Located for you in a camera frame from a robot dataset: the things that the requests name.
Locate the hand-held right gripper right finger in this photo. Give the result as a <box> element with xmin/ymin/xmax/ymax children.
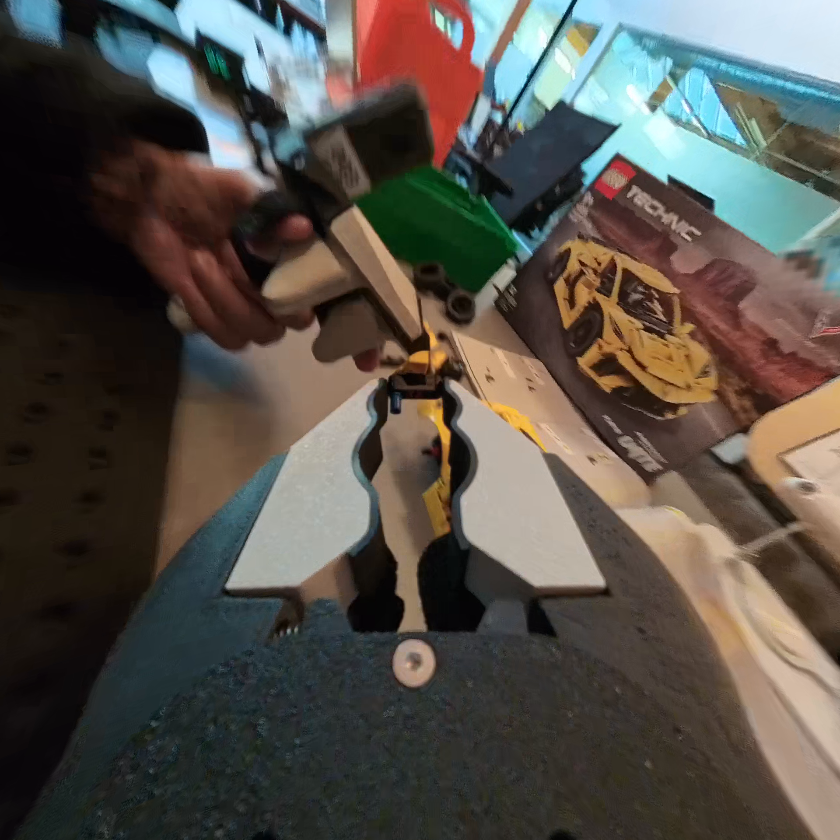
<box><xmin>419</xmin><ymin>378</ymin><xmax>608</xmax><ymax>634</ymax></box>

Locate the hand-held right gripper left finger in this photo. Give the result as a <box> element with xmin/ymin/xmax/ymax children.
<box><xmin>225</xmin><ymin>377</ymin><xmax>403</xmax><ymax>632</ymax></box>

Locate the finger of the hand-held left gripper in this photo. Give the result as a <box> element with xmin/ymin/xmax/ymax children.
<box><xmin>327</xmin><ymin>205</ymin><xmax>434</xmax><ymax>355</ymax></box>

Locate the yellow toy brick car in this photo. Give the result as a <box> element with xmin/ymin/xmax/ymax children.
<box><xmin>419</xmin><ymin>397</ymin><xmax>547</xmax><ymax>540</ymax></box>

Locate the black brick beam piece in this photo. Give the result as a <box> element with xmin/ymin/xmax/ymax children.
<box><xmin>387</xmin><ymin>373</ymin><xmax>448</xmax><ymax>416</ymax></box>

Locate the instruction booklet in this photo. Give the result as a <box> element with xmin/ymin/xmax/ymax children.
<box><xmin>453</xmin><ymin>331</ymin><xmax>651</xmax><ymax>506</ymax></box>

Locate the person's left forearm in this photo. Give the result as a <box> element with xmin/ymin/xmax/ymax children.
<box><xmin>0</xmin><ymin>26</ymin><xmax>211</xmax><ymax>283</ymax></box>

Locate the grey desk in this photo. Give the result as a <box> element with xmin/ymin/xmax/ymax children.
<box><xmin>154</xmin><ymin>289</ymin><xmax>840</xmax><ymax>840</ymax></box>

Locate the person's left hand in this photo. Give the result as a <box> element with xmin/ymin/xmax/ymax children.
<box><xmin>92</xmin><ymin>139</ymin><xmax>383</xmax><ymax>374</ymax></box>

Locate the green storage bin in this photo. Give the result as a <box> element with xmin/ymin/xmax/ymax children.
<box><xmin>357</xmin><ymin>164</ymin><xmax>519</xmax><ymax>293</ymax></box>

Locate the red storage bin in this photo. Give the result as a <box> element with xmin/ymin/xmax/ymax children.
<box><xmin>354</xmin><ymin>0</ymin><xmax>483</xmax><ymax>168</ymax></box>

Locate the black floor lamp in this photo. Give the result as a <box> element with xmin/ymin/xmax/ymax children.
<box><xmin>499</xmin><ymin>0</ymin><xmax>580</xmax><ymax>127</ymax></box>

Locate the black office chair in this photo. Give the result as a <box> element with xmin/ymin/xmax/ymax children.
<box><xmin>453</xmin><ymin>101</ymin><xmax>621</xmax><ymax>227</ymax></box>

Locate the black device green display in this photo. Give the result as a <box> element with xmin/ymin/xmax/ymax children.
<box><xmin>197</xmin><ymin>33</ymin><xmax>245</xmax><ymax>88</ymax></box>

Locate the toy car box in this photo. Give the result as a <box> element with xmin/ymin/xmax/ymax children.
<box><xmin>495</xmin><ymin>154</ymin><xmax>840</xmax><ymax>483</ymax></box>

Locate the perforated grey panel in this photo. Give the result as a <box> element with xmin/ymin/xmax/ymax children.
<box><xmin>0</xmin><ymin>276</ymin><xmax>185</xmax><ymax>788</ymax></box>

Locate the white sign stand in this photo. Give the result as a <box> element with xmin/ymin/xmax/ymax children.
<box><xmin>617</xmin><ymin>505</ymin><xmax>840</xmax><ymax>821</ymax></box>

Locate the wooden sign board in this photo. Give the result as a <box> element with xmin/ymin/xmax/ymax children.
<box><xmin>748</xmin><ymin>377</ymin><xmax>840</xmax><ymax>526</ymax></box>

